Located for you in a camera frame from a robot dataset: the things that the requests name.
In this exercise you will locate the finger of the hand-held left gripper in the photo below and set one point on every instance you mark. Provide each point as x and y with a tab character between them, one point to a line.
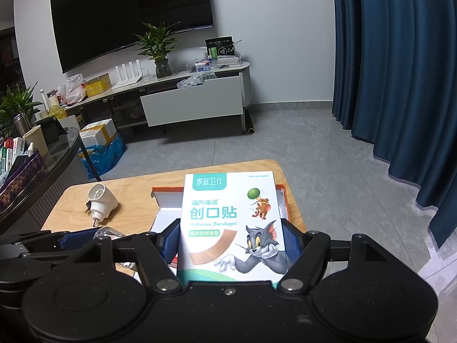
76	240

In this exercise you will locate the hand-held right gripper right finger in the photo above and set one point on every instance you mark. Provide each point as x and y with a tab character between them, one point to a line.
292	240

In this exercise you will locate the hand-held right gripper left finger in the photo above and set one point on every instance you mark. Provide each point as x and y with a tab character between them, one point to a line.
171	238

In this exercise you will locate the white box with orange rim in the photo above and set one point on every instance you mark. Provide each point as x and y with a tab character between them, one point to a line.
167	218

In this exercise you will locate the clear liquid bottle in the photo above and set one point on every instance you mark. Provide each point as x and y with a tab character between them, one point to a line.
109	233

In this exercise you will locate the white plug-in vaporizer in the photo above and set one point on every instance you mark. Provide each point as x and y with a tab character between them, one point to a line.
101	203

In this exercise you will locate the cartoon print bandage box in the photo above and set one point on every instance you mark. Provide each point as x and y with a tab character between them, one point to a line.
228	221

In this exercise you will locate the small colourful box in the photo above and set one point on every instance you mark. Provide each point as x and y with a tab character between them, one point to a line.
174	261

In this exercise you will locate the glass coffee table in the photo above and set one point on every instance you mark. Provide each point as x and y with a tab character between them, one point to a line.
60	171

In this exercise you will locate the purple patterned tray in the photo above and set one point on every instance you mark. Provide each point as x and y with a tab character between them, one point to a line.
25	177

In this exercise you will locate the blue plastic bag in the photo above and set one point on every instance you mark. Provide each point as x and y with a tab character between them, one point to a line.
105	157

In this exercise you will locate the small white dropper bottle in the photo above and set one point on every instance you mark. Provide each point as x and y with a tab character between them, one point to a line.
30	150

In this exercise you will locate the row of medicine boxes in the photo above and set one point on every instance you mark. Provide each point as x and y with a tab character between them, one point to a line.
12	155

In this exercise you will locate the beige paper cup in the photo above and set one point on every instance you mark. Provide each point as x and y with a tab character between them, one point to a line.
35	141

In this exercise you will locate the white and yellow cardboard box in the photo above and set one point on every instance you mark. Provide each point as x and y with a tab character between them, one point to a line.
98	132

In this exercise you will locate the steel thermos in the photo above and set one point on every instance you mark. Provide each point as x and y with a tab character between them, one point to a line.
22	124

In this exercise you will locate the white television cabinet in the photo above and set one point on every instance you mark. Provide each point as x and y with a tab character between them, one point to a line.
192	103

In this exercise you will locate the white and red plastic bag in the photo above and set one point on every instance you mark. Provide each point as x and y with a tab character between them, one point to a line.
71	90

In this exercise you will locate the leafy green houseplant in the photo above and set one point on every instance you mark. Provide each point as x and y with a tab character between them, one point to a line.
18	102

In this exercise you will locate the clear plastic bag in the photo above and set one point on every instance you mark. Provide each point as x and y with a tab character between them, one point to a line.
192	81

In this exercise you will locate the white router with antennas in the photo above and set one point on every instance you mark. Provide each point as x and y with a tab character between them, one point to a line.
126	78

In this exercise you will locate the clear plastic container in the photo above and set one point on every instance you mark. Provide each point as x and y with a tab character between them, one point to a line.
201	66

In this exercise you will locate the blue curtain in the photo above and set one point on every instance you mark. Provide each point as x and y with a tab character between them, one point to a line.
400	89

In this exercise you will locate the potted plant in glass vase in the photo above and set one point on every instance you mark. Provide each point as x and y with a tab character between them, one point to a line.
159	44

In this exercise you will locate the black and green box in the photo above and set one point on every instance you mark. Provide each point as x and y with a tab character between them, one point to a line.
221	48

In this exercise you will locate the black flat television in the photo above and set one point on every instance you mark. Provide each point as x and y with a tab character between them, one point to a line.
128	18

